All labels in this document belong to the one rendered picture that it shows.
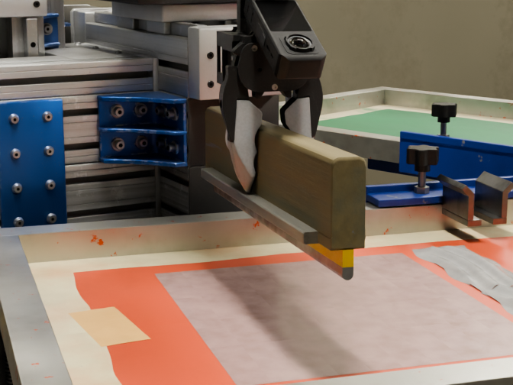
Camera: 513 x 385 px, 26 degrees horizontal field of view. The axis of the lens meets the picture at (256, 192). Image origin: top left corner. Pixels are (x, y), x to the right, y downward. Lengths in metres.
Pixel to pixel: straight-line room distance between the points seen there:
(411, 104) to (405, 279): 1.34
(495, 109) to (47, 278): 1.39
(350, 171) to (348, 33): 4.24
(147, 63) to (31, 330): 0.60
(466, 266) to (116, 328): 0.42
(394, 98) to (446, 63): 2.90
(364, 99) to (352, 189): 1.65
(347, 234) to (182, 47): 0.60
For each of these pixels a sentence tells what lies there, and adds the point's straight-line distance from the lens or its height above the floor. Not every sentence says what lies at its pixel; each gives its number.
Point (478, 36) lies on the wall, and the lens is 5.57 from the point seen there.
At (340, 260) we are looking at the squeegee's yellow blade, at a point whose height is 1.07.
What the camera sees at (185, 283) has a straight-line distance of 1.21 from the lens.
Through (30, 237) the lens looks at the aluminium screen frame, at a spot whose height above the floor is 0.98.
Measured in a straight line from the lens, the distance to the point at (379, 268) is 1.27.
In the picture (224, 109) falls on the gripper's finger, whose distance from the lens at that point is 1.05.
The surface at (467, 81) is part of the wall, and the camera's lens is 5.56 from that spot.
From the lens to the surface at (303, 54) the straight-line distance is 0.98.
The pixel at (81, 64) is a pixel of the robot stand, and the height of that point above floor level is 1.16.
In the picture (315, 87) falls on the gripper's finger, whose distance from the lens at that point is 1.07.
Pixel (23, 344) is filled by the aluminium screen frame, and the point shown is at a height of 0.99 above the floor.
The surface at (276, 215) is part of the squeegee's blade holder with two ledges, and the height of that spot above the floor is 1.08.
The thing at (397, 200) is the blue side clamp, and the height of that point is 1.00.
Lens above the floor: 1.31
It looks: 13 degrees down
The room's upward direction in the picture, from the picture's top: straight up
